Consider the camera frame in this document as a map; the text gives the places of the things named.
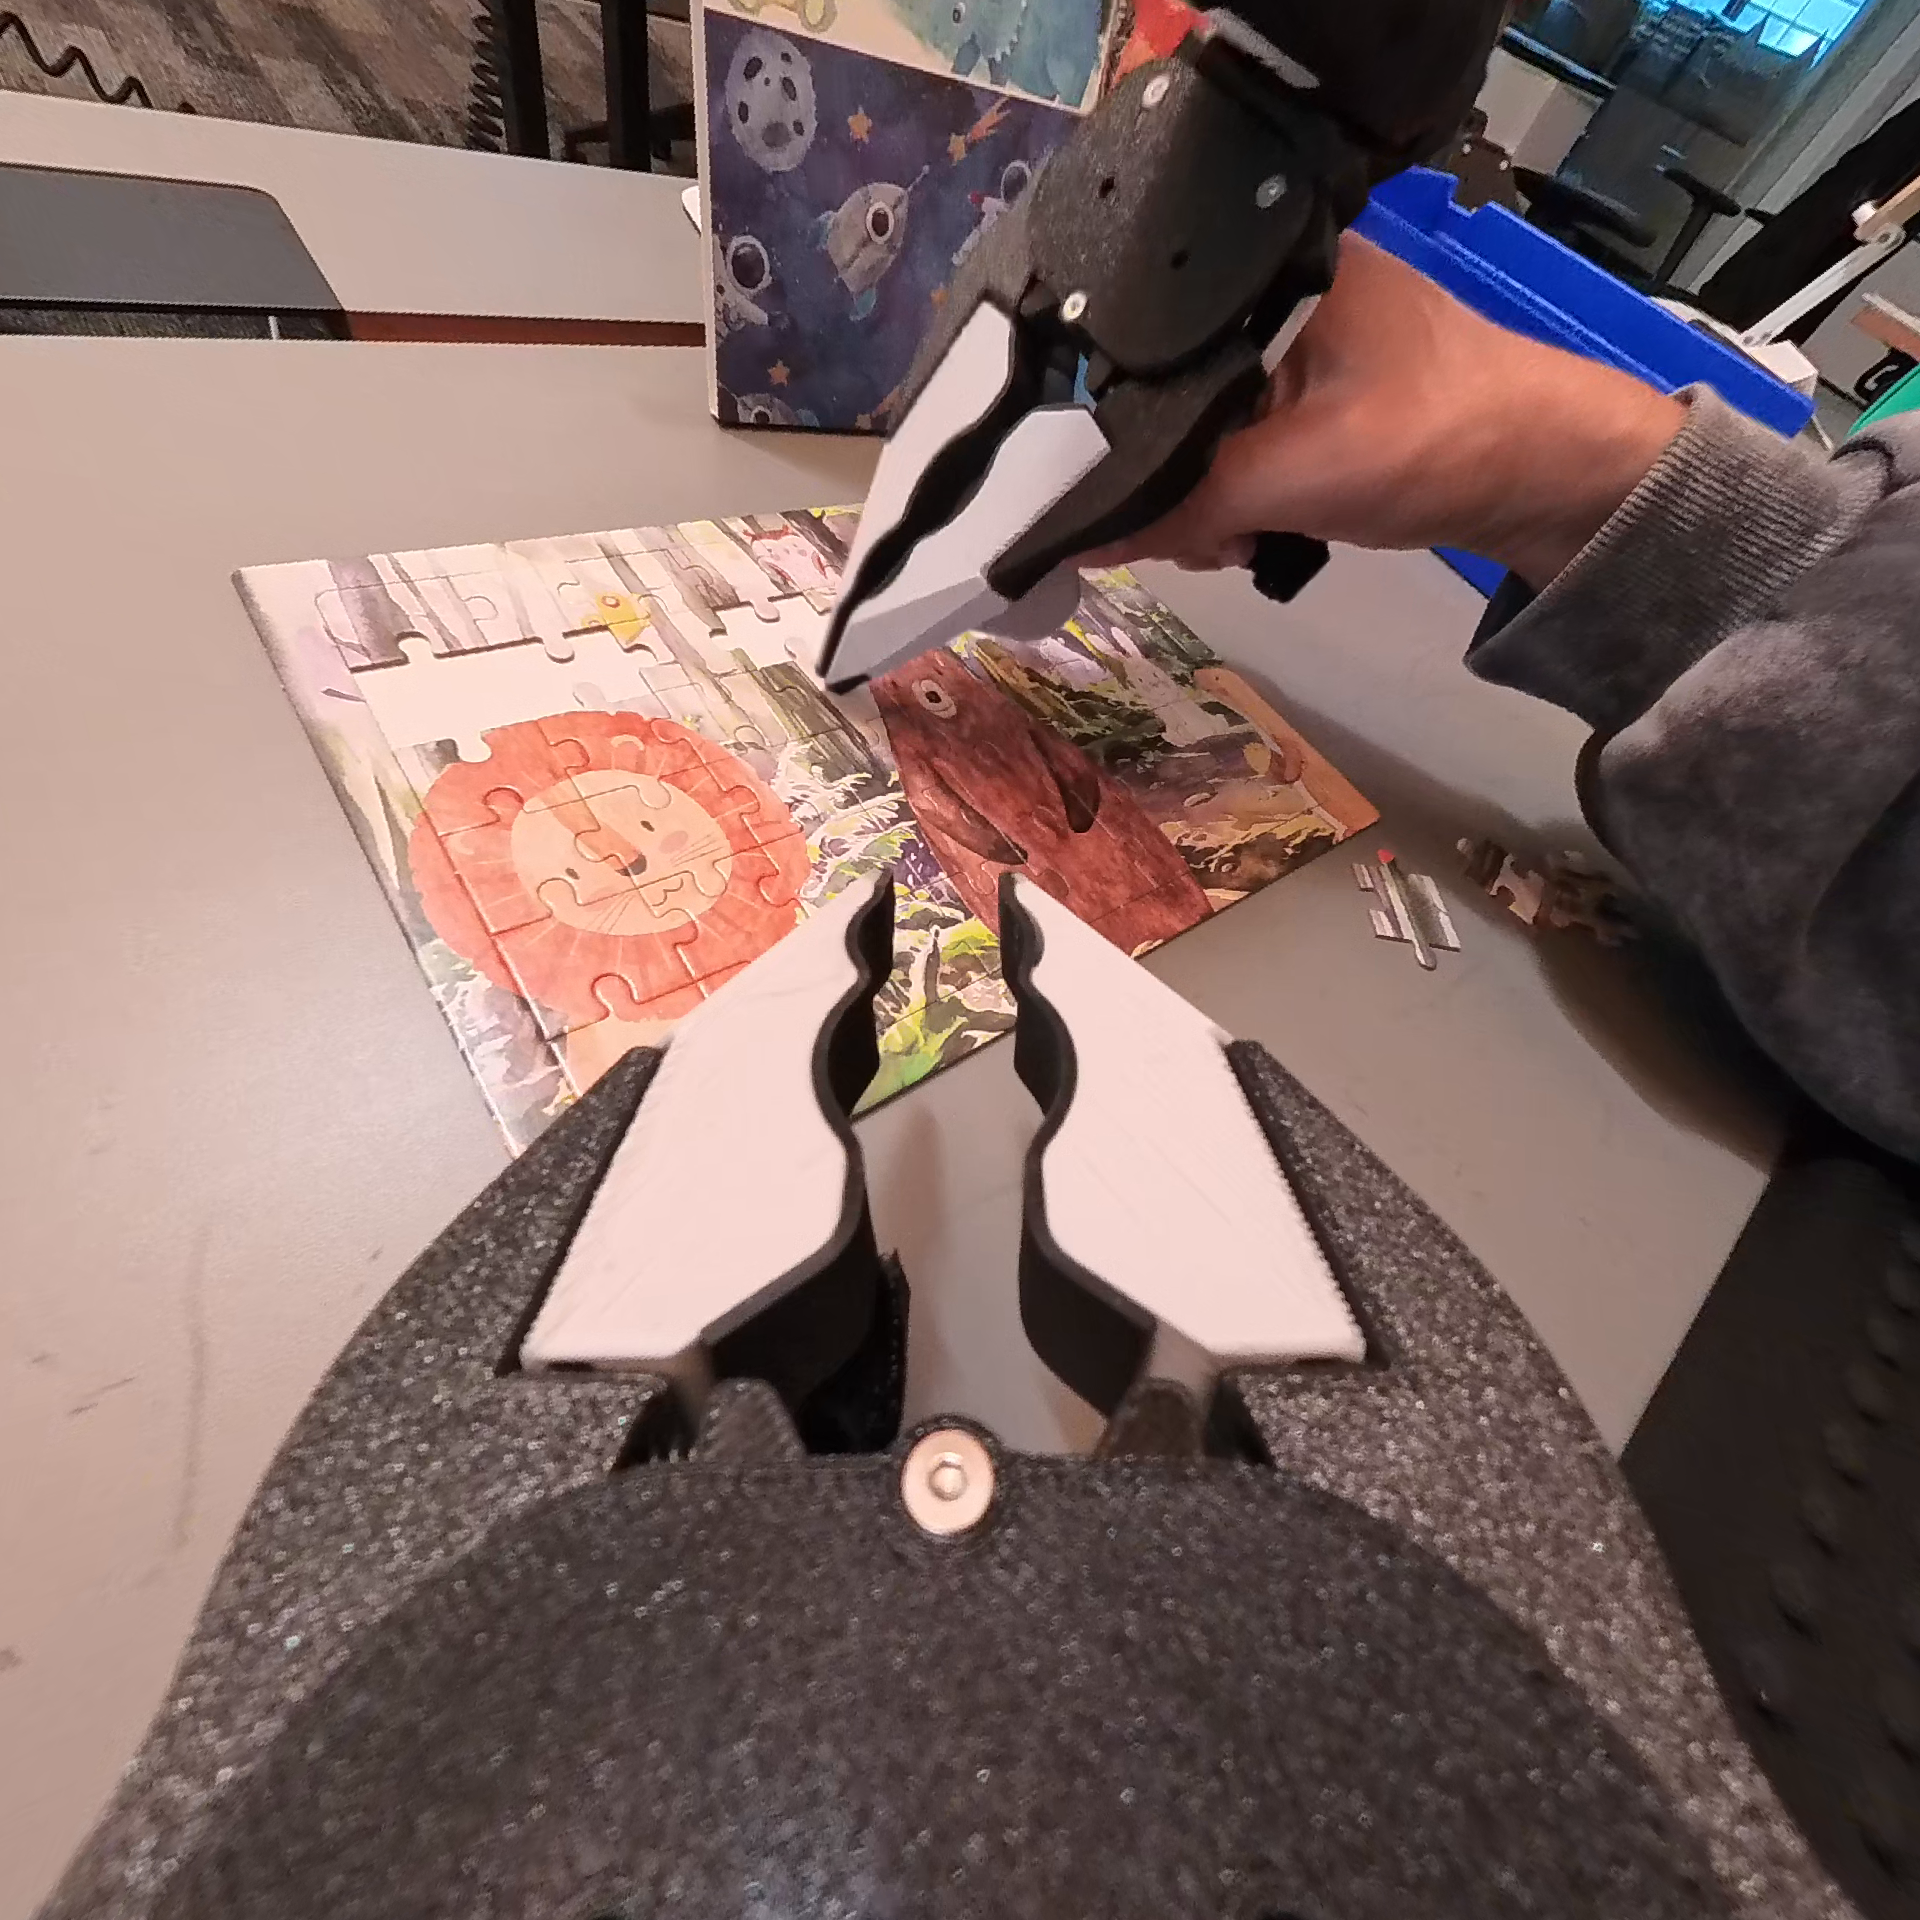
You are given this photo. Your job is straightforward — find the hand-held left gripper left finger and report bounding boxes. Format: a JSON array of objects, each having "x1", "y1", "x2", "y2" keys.
[{"x1": 525, "y1": 870, "x2": 902, "y2": 1374}]

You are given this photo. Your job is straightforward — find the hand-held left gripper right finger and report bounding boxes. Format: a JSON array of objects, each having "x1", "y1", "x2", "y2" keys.
[{"x1": 997, "y1": 872, "x2": 1369, "y2": 1418}]

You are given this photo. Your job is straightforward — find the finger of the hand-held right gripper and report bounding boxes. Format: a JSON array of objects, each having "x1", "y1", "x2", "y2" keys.
[
  {"x1": 817, "y1": 306, "x2": 1024, "y2": 688},
  {"x1": 827, "y1": 406, "x2": 1116, "y2": 693}
]

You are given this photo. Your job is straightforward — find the forest animal jigsaw puzzle board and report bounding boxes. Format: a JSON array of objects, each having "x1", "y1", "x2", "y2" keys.
[{"x1": 232, "y1": 502, "x2": 1384, "y2": 1157}]

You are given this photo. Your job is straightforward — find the person's right forearm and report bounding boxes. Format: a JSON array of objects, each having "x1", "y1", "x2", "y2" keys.
[{"x1": 1468, "y1": 381, "x2": 1920, "y2": 1168}]

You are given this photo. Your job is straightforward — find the grey desk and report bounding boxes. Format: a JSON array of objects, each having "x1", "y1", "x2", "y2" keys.
[{"x1": 0, "y1": 88, "x2": 1920, "y2": 1653}]

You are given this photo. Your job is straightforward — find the dark grey desk flap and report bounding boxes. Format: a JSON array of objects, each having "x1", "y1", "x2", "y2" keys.
[{"x1": 0, "y1": 165, "x2": 354, "y2": 338}]

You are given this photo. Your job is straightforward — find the person's right hand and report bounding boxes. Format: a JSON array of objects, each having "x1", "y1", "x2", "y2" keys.
[{"x1": 1078, "y1": 230, "x2": 1692, "y2": 594}]

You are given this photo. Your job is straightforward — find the dark blue illustrated puzzle box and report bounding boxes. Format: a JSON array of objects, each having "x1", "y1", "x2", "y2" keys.
[{"x1": 691, "y1": 0, "x2": 1202, "y2": 436}]

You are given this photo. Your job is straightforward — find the blue plastic object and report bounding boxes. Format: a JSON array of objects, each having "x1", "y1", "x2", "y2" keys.
[{"x1": 1352, "y1": 165, "x2": 1817, "y2": 600}]

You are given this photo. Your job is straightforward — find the pale cream puzzle piece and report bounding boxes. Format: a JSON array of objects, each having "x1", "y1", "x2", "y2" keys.
[{"x1": 1459, "y1": 833, "x2": 1641, "y2": 945}]

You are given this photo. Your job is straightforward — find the dark perforated panel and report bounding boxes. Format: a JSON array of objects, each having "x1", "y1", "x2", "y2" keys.
[{"x1": 1621, "y1": 1154, "x2": 1920, "y2": 1920}]

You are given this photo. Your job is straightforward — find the black coiled cable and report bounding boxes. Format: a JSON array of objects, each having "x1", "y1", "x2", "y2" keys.
[{"x1": 0, "y1": 37, "x2": 156, "y2": 109}]

